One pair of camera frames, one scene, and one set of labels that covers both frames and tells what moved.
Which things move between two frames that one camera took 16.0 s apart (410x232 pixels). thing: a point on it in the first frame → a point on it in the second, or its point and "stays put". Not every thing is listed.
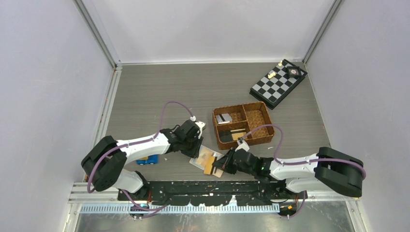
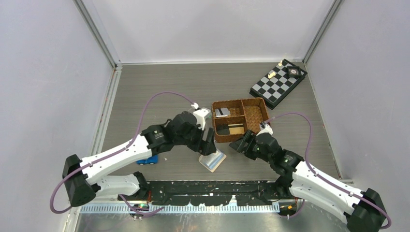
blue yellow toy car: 151,159 stays put
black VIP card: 225,136 → 222,129
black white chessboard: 272,88 stays put
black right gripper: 222,163 → 239,144
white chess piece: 271,75 stays put
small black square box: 293,71 stays put
